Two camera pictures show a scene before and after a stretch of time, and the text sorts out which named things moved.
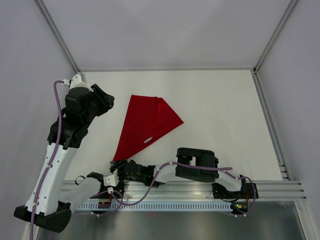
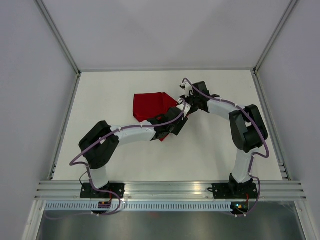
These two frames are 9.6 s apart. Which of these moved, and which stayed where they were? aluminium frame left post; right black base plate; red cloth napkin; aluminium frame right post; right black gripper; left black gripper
Moved: right black gripper; red cloth napkin; left black gripper
Stayed: right black base plate; aluminium frame right post; aluminium frame left post
